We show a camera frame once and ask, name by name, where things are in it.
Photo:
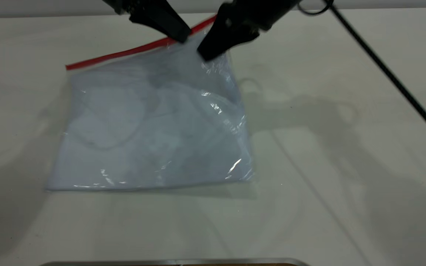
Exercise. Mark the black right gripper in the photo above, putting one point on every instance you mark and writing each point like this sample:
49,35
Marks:
264,11

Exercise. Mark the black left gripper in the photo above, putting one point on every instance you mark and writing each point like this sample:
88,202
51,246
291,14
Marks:
135,5

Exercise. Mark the clear plastic red-zipper bag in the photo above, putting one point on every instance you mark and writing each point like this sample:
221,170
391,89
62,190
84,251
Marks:
154,122

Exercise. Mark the grey metal bar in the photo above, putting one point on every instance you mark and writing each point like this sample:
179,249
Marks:
176,262

